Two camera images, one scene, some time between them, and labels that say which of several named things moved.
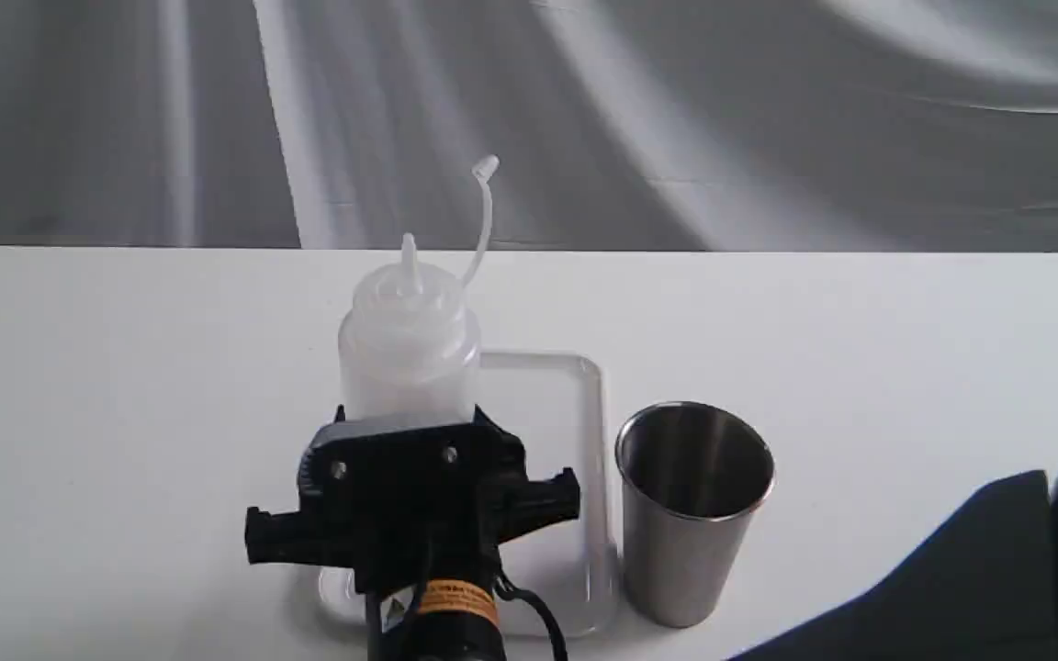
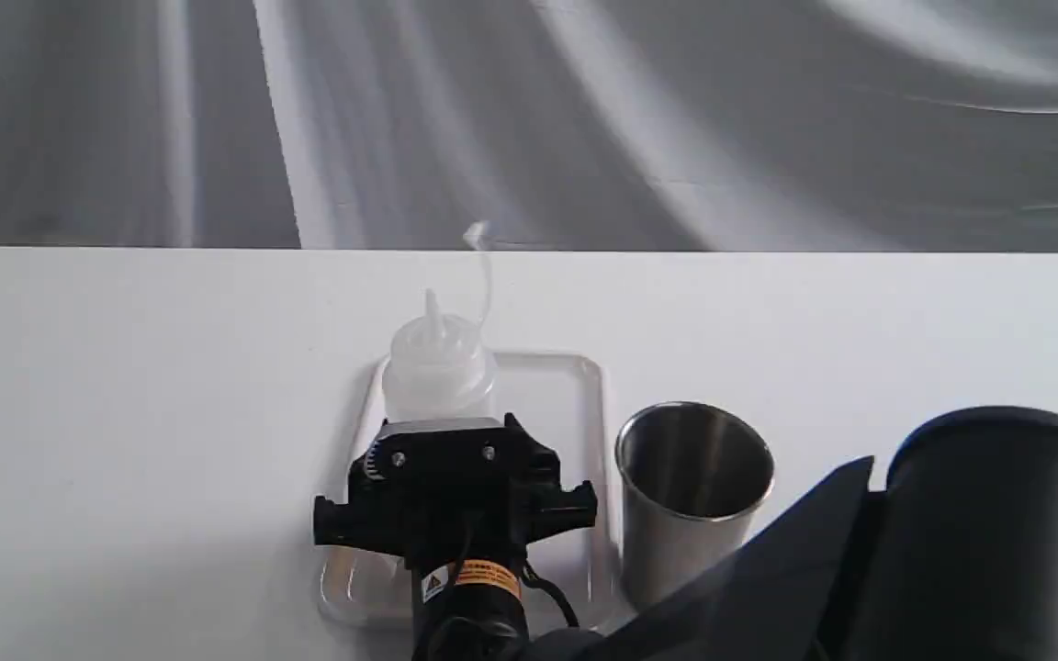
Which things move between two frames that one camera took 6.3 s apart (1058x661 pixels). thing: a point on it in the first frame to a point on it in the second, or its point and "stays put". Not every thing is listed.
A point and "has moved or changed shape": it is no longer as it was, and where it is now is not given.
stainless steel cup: x=692 y=475 stays put
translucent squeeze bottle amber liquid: x=410 y=346 has moved or changed shape
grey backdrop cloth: x=895 y=126 stays put
